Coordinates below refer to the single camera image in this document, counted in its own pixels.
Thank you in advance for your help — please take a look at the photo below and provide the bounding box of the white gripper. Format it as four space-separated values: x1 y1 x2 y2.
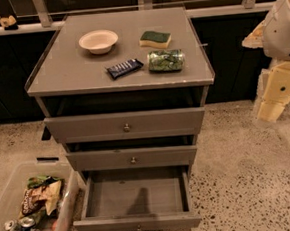
256 60 290 122

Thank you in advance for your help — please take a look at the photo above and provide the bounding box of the brown chip bag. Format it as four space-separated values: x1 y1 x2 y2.
21 180 62 216

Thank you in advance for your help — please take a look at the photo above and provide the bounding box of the yellow black object on ledge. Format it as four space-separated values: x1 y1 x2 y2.
0 16 19 30

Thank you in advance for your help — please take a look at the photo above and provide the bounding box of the green chip bag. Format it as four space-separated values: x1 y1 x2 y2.
27 175 62 189

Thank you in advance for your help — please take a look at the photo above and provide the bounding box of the grey drawer cabinet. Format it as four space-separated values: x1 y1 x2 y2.
19 3 223 184

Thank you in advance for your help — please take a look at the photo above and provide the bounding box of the blue candy bar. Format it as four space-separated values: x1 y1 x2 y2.
106 59 144 80

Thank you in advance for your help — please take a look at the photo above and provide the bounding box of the white paper bowl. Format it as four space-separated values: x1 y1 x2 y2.
79 29 119 55

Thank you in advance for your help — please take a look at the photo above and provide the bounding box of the grey drawer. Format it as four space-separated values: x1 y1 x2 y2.
74 166 201 231
66 145 197 172
44 107 205 143

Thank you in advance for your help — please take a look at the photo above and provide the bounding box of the grey middle drawer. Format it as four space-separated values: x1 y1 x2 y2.
66 145 197 172

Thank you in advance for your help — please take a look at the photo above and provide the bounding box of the green snack bag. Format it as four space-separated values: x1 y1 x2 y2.
147 49 185 73

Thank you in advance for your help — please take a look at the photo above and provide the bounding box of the green yellow sponge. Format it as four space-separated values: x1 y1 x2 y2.
139 31 171 49

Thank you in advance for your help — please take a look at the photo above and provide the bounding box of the grey bottom drawer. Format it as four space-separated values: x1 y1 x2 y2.
74 166 201 231

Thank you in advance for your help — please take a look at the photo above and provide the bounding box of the crushed can left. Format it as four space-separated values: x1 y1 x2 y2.
4 220 17 231

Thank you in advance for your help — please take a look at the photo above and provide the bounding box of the clear plastic bin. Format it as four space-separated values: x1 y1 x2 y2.
0 160 79 231

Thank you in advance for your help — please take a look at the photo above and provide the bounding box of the silver soda can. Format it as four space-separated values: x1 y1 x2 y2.
19 217 36 231

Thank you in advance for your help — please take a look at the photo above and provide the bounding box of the grey top drawer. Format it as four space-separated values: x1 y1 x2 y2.
44 107 205 143

